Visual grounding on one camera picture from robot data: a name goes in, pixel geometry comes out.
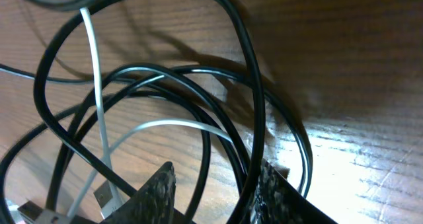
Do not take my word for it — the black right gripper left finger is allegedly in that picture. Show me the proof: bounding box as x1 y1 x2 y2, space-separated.
98 161 192 224

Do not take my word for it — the thick black USB cable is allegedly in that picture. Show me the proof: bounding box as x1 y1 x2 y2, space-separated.
0 0 267 224

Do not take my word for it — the white USB cable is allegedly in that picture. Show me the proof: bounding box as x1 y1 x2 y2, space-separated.
65 0 239 224

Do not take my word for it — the thin black USB cable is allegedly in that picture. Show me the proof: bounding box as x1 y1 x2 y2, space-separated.
0 63 314 224

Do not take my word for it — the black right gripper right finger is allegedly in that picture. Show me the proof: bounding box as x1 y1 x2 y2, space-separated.
244 160 336 224

